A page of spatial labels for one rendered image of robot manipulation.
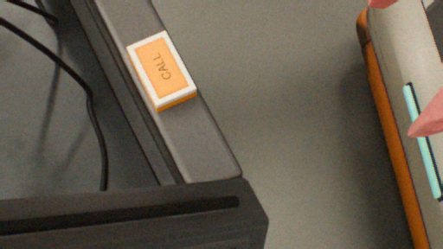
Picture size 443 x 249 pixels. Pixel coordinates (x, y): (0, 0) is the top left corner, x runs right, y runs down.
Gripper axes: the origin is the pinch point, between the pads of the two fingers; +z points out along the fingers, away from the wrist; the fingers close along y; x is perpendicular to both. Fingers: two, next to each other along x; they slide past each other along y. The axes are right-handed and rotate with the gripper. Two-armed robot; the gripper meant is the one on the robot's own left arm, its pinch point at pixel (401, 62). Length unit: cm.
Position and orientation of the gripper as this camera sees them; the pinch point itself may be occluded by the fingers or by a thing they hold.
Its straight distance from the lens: 65.3
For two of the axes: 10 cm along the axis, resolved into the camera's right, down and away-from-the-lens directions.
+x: 8.6, 0.3, 5.1
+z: -4.7, 4.4, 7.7
